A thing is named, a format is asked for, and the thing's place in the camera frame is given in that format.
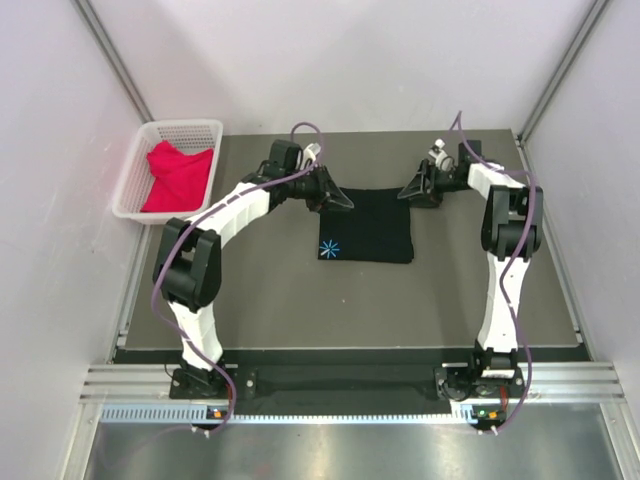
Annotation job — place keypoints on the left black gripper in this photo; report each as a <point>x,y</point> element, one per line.
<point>325,186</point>

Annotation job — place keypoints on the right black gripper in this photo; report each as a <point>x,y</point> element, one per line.
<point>420,194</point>

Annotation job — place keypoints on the black t-shirt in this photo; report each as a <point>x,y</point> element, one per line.
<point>377,229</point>

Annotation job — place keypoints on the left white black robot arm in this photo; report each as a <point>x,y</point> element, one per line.
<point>188,269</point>

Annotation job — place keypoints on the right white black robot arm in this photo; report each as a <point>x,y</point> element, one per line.
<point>510,236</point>

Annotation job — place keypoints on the crumpled red t-shirt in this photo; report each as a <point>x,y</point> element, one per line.
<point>180,180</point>

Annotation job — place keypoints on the white perforated plastic basket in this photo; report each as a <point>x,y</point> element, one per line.
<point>189,136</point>

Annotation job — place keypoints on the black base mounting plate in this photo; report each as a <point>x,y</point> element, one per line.
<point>339,381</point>

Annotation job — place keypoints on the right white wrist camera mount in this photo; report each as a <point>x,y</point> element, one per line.
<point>440,158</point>

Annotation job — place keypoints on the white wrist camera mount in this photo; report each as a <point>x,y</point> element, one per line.
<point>310,156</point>
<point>440,158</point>

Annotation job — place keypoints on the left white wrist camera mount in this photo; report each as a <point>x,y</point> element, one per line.
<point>310,156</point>

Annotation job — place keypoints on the aluminium frame rail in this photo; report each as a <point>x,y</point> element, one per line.
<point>565,382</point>

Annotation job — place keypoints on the grey slotted cable duct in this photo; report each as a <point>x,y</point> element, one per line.
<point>202,414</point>

